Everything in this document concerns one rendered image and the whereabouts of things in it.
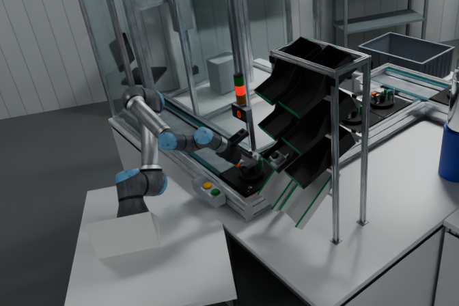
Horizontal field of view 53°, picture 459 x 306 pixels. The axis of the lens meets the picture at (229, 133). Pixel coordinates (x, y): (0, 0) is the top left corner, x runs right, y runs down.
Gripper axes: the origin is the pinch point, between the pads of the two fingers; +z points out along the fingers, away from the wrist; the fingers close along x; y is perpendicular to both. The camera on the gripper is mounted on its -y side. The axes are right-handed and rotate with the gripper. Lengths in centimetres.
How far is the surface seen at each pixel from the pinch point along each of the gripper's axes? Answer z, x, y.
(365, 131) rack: -7, 53, -33
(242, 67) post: -18.6, -17.4, -35.1
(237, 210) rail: 0.0, 10.4, 25.5
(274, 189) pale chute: -1.0, 24.3, 7.0
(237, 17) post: -37, -17, -53
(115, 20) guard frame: -58, -81, -25
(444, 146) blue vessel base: 52, 57, -50
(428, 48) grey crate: 173, -53, -145
